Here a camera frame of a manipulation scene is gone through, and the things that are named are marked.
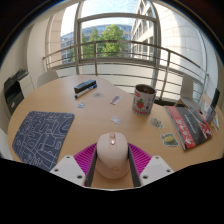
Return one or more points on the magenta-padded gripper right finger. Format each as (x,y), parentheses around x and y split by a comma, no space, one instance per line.
(155,168)

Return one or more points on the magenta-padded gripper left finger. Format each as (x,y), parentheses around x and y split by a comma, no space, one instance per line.
(68,168)

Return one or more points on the pale pink computer mouse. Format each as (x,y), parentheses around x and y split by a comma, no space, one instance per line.
(112,156)

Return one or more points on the dark blue patterned mouse pad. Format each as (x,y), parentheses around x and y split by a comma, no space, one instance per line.
(41,138)

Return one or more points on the yellow and blue sticker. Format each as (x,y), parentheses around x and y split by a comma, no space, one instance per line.
(169,139)

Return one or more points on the grey green sticker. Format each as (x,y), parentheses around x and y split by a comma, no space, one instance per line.
(156,123)

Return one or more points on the red and black magazine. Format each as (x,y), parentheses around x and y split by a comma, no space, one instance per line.
(188,128)

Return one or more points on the small white sticker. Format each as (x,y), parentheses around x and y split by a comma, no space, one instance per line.
(115,119)

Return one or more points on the small blue sticker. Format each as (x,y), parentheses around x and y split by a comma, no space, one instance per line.
(81,105)

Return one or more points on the white strawberry print mug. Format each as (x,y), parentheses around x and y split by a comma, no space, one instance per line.
(143,101)

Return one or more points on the white chair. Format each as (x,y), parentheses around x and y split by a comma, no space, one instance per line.
(187,87)
(46,77)
(4,144)

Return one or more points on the colourful leaflet stack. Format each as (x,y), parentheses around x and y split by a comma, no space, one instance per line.
(211,116)

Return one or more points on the blue marker pen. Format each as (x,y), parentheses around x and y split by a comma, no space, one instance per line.
(86,91)

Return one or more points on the round pale sticker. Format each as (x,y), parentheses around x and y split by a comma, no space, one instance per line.
(98,95)

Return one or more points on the oval grey sticker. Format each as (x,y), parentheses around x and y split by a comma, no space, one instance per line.
(115,99)

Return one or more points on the black whiteboard eraser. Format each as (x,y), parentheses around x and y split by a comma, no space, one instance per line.
(84,85)

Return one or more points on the black and white printer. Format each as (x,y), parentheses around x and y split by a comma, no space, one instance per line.
(14,90)

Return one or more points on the metal balcony railing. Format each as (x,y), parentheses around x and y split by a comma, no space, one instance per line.
(133,43)

